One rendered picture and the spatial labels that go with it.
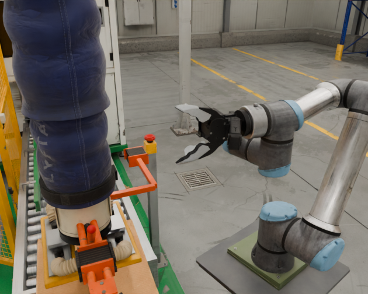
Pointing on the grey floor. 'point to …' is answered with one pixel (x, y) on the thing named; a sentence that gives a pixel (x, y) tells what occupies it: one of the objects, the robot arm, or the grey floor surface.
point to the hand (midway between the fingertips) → (176, 137)
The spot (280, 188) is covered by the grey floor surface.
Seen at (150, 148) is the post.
